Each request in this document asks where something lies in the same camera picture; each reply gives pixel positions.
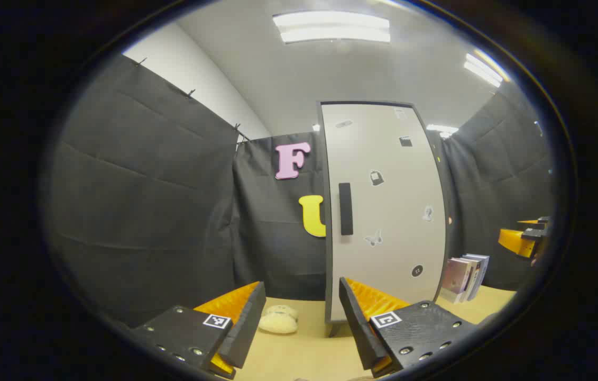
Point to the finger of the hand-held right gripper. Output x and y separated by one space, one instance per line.
513 241
531 221

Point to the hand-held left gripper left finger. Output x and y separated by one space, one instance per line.
248 328

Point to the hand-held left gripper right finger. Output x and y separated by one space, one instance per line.
354 328

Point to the grey cabinet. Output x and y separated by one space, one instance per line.
326 264

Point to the white cabinet door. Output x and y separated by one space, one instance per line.
383 264

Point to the white book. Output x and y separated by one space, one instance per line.
472 275

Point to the black backdrop cloth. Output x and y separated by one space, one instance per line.
145 185

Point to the large ceiling light panel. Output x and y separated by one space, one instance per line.
330 26

